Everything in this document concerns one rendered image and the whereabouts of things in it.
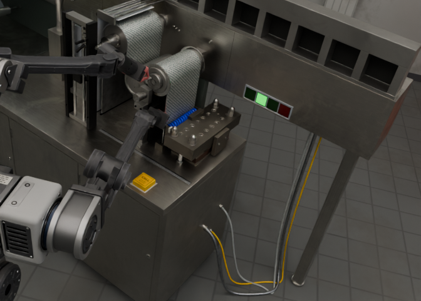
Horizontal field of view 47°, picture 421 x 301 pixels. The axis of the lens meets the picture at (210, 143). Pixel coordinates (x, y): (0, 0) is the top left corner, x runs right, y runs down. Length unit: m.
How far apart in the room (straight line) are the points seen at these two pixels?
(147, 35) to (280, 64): 0.61
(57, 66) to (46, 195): 0.72
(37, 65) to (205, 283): 1.67
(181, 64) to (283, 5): 0.50
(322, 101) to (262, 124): 2.12
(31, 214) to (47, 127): 1.30
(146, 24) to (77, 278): 1.46
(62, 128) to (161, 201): 0.65
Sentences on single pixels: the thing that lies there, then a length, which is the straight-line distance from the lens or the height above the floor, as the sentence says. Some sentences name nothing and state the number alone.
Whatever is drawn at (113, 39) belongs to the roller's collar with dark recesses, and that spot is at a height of 1.36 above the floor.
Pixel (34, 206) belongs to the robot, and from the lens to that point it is 1.14.
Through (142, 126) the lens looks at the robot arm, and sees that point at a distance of 1.89.
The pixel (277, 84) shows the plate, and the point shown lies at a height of 1.29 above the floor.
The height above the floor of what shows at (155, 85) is 1.24.
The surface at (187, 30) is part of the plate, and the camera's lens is 2.35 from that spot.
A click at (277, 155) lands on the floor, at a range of 3.88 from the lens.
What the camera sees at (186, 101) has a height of 1.10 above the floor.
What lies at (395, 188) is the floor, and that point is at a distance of 4.02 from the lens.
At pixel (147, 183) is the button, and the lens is 2.06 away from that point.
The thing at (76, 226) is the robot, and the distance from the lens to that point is 1.13.
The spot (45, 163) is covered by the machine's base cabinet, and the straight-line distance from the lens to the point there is 2.55.
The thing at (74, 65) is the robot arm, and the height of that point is 1.44.
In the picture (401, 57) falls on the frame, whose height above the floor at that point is 1.61.
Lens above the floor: 2.34
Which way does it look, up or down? 38 degrees down
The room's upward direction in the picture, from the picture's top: 11 degrees clockwise
